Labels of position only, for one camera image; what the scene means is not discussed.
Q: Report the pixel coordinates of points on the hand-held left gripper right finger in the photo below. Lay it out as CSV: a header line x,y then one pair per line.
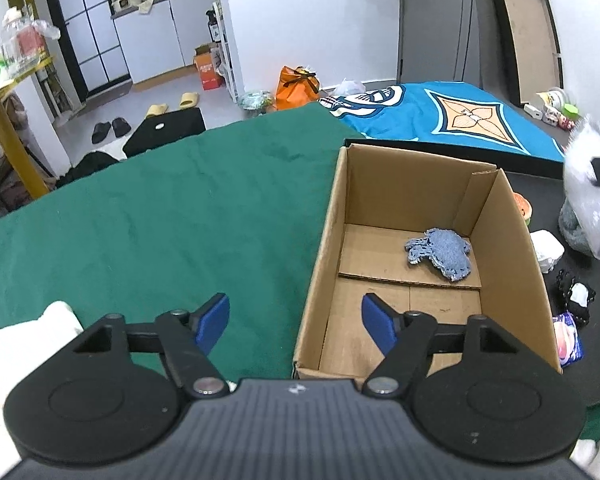
x,y
377,320

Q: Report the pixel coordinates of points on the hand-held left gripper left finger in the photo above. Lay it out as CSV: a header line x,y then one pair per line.
x,y
214,321

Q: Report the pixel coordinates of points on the white translucent plastic bag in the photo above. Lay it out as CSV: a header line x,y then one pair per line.
x,y
587,210

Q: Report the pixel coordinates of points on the burger plush toy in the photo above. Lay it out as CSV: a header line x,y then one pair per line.
x,y
524,207

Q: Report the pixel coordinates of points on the white soft cloth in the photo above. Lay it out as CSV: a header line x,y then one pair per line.
x,y
547,250

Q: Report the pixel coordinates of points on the green small container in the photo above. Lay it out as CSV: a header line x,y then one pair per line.
x,y
571,110

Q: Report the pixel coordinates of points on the blue knitted cloth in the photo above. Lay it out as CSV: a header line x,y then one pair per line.
x,y
442,255

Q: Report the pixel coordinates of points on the white cup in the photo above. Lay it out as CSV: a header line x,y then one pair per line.
x,y
554,97

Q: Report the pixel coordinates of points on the white charger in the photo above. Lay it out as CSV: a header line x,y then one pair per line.
x,y
532,110

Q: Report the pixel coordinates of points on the green blanket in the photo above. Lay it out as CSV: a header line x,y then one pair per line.
x,y
155,210

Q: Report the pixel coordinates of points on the black framed board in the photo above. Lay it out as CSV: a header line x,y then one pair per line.
x,y
530,30

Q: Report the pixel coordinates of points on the blue printed blanket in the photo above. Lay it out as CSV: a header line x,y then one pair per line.
x,y
415,120

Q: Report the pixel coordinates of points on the black cloth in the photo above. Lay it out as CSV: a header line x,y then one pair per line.
x,y
87,166

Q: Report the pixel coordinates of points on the black slipper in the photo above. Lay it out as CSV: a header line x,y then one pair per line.
x,y
121,126
100,132

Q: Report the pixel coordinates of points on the yellow slipper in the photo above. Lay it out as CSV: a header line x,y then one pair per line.
x,y
157,110
189,100

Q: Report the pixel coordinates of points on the grey wardrobe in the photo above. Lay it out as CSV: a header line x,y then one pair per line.
x,y
430,20

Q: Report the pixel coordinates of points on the orange bag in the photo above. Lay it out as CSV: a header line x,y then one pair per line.
x,y
292,90

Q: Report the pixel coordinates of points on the red cardboard box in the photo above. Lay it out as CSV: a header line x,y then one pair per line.
x,y
209,72

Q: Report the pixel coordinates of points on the white bedding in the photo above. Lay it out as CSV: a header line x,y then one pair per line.
x,y
597,460

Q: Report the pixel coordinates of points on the yellow table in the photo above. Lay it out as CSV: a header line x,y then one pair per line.
x,y
10,140

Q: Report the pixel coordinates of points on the white kitchen cabinet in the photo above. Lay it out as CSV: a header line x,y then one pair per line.
x,y
155,35

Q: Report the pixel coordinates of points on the black spray bottle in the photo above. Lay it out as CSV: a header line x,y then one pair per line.
x,y
211,24

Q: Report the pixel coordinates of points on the black framed sliding door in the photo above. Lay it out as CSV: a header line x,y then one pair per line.
x,y
95,20

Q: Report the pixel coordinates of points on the clear plastic jar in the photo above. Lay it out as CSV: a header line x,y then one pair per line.
x,y
17,40

